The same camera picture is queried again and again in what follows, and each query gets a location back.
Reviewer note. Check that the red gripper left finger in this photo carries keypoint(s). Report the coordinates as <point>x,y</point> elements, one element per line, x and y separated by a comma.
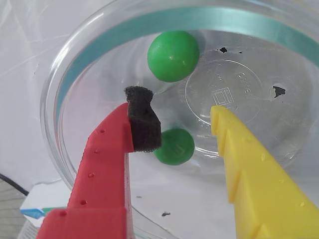
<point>99,186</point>

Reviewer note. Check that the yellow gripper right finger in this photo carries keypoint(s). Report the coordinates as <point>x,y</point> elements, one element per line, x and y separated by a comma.
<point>261,186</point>

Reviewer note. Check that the green round pill ball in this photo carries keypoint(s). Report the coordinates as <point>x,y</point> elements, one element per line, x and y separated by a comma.
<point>173,56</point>
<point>177,149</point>

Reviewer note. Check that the blue green pill organizer box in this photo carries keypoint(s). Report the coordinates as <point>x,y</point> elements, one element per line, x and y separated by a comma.
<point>32,212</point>

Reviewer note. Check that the small black speck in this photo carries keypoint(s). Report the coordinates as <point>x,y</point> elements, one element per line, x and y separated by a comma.
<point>279,91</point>
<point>223,49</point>

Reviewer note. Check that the clear glass bowl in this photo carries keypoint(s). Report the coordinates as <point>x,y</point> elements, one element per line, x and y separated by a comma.
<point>99,62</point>

